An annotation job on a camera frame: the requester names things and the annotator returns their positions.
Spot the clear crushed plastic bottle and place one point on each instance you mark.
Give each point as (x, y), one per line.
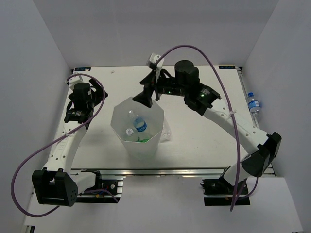
(166, 134)

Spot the white octagonal plastic bin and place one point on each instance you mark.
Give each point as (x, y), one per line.
(153, 116)

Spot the aluminium front rail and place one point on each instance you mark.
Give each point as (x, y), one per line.
(197, 171)

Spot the left blue table sticker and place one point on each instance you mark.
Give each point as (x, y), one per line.
(82, 69)

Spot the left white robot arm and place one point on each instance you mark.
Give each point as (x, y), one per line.
(55, 184)

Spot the green soda bottle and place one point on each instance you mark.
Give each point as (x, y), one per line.
(144, 140)

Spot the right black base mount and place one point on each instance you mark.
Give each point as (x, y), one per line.
(218, 193)

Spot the small clear water bottle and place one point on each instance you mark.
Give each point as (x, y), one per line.
(131, 135)

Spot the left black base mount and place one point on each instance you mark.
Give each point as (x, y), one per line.
(108, 191)

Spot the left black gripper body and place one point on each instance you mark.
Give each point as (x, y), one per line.
(96, 96)

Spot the blue label water bottle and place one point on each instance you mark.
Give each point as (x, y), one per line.
(138, 122)

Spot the blue table sticker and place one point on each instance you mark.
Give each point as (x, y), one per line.
(82, 69)
(226, 67)

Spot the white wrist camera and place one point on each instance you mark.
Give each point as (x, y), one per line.
(73, 81)
(155, 63)

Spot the right blue table sticker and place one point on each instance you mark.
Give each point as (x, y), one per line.
(226, 67)

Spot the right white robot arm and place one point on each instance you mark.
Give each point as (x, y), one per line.
(261, 147)

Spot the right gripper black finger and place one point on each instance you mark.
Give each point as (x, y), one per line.
(145, 97)
(149, 78)

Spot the water bottle beside table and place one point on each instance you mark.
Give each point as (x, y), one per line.
(254, 107)

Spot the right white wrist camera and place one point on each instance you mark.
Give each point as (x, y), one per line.
(155, 63)

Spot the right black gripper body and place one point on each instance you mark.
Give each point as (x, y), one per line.
(168, 86)

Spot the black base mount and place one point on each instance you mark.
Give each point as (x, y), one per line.
(218, 193)
(108, 191)

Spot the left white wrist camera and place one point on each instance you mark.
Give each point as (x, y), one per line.
(73, 81)

